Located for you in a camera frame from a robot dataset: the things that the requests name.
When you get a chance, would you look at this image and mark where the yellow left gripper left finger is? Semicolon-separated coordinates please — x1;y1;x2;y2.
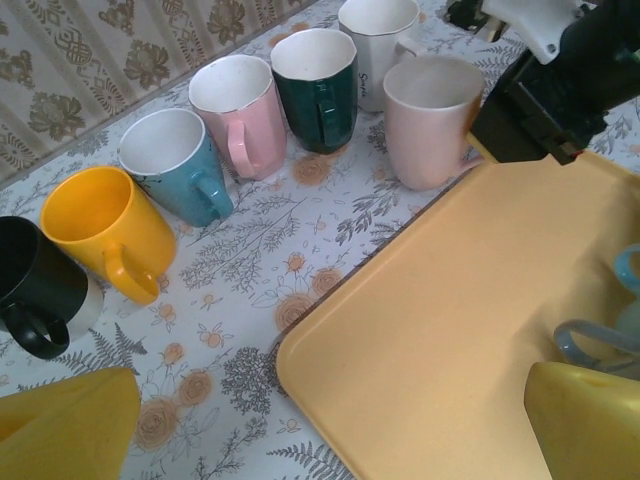
0;367;142;480

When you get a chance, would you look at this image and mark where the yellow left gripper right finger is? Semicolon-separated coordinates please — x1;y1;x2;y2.
524;360;640;480

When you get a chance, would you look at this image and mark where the tall smooth pink mug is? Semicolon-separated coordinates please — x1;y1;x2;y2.
382;54;487;191

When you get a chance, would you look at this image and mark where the white faceted mug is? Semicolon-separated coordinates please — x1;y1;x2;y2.
337;0;432;114

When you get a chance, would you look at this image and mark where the black mug with white base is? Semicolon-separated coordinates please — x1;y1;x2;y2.
0;215;106;361

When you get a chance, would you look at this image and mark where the dark green faceted mug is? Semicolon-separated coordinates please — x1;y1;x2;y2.
270;28;360;155

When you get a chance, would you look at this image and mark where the yellow mug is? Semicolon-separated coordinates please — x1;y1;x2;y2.
38;166;177;306

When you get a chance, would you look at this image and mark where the pink faceted mug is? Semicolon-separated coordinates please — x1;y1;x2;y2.
188;54;287;180

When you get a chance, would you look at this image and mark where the speckled blue mug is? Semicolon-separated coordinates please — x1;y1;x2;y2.
117;108;235;229

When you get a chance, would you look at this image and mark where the grey mug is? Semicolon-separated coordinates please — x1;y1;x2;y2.
553;318;640;374

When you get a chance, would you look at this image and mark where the light blue mug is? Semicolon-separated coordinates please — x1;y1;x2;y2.
613;243;640;292

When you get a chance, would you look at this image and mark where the yellow plastic tray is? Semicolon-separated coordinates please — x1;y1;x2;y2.
276;149;640;480

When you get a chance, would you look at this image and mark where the floral print tablecloth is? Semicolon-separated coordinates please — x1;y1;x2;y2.
0;0;640;480

